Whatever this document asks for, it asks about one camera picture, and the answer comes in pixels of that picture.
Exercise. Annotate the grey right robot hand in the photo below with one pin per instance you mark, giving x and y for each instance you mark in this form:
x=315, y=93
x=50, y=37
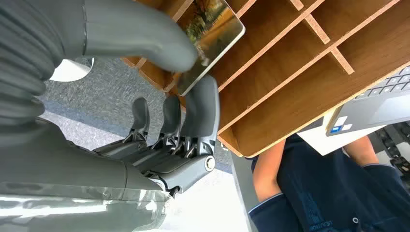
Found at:
x=64, y=173

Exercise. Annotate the person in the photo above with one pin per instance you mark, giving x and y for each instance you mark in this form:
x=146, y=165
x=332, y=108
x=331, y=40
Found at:
x=326, y=192

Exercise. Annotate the white rounded object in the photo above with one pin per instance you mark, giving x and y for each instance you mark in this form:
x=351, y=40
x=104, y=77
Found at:
x=70, y=72

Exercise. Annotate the ribbed grey right arm sleeve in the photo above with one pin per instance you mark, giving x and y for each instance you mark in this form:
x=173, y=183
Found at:
x=22, y=64

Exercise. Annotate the wooden compartment organizer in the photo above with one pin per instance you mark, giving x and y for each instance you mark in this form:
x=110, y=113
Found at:
x=288, y=80

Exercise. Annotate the grey laptop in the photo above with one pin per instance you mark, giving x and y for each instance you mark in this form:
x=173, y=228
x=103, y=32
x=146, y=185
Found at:
x=378, y=112

